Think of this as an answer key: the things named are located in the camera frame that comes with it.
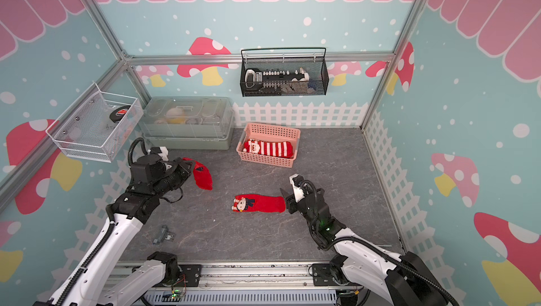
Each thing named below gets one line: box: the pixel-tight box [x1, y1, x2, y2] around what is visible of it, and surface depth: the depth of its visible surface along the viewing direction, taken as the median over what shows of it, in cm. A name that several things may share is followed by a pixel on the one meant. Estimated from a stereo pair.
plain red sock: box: [181, 157, 214, 192], surface depth 92 cm
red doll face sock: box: [231, 193, 286, 214], surface depth 93 cm
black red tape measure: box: [109, 105, 132, 124], surface depth 79 cm
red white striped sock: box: [242, 138, 294, 159], surface depth 108 cm
